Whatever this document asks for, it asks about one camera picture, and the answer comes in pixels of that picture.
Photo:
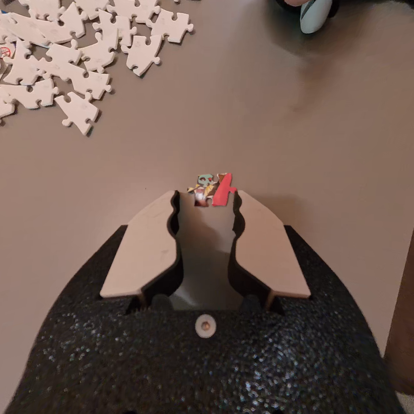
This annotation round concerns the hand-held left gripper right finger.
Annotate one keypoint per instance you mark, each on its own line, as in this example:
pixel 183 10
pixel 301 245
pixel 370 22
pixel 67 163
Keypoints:
pixel 271 255

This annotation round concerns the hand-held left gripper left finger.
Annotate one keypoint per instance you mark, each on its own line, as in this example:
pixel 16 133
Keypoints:
pixel 142 252

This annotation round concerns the colourful printed puzzle piece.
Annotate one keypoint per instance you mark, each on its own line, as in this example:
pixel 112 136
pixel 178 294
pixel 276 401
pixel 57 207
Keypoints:
pixel 223 194

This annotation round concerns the pile of white puzzle pieces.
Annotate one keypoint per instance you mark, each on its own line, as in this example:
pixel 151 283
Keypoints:
pixel 64 64

